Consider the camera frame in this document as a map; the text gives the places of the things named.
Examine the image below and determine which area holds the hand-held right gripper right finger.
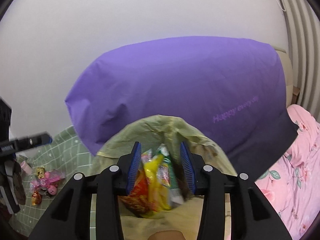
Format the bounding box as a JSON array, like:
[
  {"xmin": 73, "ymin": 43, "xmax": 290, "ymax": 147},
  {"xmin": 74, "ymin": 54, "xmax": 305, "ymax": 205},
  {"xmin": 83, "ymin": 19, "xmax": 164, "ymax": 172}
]
[{"xmin": 180, "ymin": 141, "xmax": 293, "ymax": 240}]

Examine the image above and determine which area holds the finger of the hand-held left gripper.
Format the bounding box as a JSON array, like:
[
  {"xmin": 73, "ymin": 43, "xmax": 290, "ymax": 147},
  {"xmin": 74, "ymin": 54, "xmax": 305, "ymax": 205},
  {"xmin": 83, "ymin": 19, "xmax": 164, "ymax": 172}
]
[
  {"xmin": 0, "ymin": 165, "xmax": 21, "ymax": 214},
  {"xmin": 0, "ymin": 131, "xmax": 53, "ymax": 154}
]

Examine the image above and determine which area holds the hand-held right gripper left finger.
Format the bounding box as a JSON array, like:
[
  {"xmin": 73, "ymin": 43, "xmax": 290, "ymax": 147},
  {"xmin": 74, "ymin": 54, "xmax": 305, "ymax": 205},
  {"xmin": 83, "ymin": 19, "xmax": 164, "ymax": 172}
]
[{"xmin": 29, "ymin": 141, "xmax": 142, "ymax": 240}]

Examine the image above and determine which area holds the white and green packet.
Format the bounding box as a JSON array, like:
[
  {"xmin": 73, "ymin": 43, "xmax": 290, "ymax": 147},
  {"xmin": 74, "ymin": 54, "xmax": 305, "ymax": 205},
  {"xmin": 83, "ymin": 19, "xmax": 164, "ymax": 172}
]
[{"xmin": 156, "ymin": 144, "xmax": 187, "ymax": 207}]

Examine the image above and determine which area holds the red and orange wrapper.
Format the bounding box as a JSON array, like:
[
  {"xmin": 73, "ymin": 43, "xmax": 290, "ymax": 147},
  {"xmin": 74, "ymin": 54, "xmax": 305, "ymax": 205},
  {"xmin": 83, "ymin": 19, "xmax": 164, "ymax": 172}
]
[{"xmin": 31, "ymin": 191, "xmax": 43, "ymax": 205}]

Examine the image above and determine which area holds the large yellow snack packet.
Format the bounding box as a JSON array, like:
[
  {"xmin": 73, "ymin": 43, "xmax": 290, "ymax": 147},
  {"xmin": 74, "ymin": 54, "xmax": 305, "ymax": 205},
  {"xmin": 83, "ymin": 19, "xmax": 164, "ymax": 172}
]
[{"xmin": 144, "ymin": 154, "xmax": 173, "ymax": 212}]

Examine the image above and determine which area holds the bin with yellow-green liner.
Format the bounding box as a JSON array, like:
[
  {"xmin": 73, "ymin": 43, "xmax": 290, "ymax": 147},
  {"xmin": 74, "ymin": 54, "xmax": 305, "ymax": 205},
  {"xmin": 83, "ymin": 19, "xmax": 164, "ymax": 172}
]
[{"xmin": 89, "ymin": 114, "xmax": 239, "ymax": 240}]

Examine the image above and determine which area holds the orange snack packet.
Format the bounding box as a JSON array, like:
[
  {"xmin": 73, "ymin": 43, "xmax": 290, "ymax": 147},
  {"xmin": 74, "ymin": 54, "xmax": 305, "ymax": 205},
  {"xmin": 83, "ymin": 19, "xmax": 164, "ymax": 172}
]
[{"xmin": 120, "ymin": 165, "xmax": 150, "ymax": 218}]

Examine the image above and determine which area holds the pink packet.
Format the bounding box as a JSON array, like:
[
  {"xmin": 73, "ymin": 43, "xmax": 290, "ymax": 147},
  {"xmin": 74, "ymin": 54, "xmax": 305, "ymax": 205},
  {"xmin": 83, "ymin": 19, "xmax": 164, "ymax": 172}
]
[{"xmin": 30, "ymin": 171, "xmax": 67, "ymax": 188}]

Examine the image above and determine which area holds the small pink jar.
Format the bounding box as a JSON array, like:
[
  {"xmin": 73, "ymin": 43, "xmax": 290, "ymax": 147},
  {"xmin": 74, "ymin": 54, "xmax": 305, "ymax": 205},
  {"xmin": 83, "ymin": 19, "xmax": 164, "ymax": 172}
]
[{"xmin": 20, "ymin": 161, "xmax": 33, "ymax": 176}]

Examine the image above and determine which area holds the green checked tablecloth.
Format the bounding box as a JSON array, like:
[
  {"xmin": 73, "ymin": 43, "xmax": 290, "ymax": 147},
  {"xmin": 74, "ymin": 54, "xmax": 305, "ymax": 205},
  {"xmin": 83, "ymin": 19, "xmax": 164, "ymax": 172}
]
[{"xmin": 7, "ymin": 126, "xmax": 120, "ymax": 240}]

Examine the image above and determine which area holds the person's knee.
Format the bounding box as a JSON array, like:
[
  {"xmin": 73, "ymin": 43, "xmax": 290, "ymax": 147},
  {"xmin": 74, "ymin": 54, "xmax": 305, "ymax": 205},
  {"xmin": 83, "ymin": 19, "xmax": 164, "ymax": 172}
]
[{"xmin": 147, "ymin": 230, "xmax": 187, "ymax": 240}]

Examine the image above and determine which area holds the purple pillow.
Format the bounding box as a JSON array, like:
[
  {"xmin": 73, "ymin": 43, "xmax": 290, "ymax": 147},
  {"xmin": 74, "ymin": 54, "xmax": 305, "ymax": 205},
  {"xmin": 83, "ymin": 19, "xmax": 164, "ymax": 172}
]
[{"xmin": 64, "ymin": 36, "xmax": 299, "ymax": 180}]

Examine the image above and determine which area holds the pink floral bedsheet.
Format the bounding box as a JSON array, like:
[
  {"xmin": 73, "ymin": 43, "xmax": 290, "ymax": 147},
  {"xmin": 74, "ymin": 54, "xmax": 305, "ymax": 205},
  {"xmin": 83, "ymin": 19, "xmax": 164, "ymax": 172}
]
[{"xmin": 254, "ymin": 104, "xmax": 320, "ymax": 240}]

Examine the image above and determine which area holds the beige headboard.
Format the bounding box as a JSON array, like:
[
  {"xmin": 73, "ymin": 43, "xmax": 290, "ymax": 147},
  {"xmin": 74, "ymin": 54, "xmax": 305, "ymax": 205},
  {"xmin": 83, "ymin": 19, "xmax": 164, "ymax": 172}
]
[{"xmin": 271, "ymin": 44, "xmax": 294, "ymax": 105}]

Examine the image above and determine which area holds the beige pleated curtain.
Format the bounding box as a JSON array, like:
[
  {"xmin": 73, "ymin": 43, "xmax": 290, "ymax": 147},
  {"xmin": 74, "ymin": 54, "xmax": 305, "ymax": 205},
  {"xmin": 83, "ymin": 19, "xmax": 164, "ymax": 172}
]
[{"xmin": 272, "ymin": 0, "xmax": 320, "ymax": 110}]

